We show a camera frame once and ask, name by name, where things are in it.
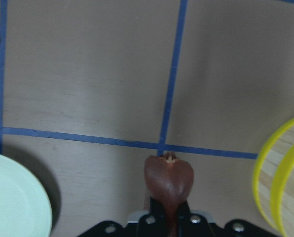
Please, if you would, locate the yellow-rimmed bamboo steamer tray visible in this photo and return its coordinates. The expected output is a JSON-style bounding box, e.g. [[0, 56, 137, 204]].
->
[[252, 118, 294, 237]]

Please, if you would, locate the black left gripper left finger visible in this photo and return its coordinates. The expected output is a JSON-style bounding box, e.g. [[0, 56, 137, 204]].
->
[[149, 197, 168, 237]]

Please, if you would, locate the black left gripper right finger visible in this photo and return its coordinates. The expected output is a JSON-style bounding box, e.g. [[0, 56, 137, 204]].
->
[[176, 201, 191, 237]]

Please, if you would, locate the pale green plate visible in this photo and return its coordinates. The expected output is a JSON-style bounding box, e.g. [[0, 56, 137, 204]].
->
[[0, 155, 52, 237]]

